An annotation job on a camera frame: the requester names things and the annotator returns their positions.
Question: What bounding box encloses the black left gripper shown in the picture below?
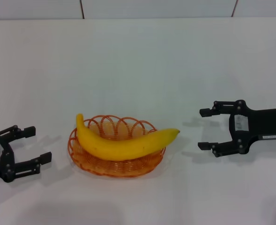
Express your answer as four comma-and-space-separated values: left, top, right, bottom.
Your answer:
0, 125, 52, 183

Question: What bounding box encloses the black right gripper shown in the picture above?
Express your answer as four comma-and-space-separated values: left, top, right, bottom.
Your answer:
197, 99, 276, 158

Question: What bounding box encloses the yellow banana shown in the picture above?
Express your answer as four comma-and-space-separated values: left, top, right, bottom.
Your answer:
75, 113, 181, 162

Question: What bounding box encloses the orange woven plastic basket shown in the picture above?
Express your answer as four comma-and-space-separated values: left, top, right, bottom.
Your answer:
68, 114, 167, 178

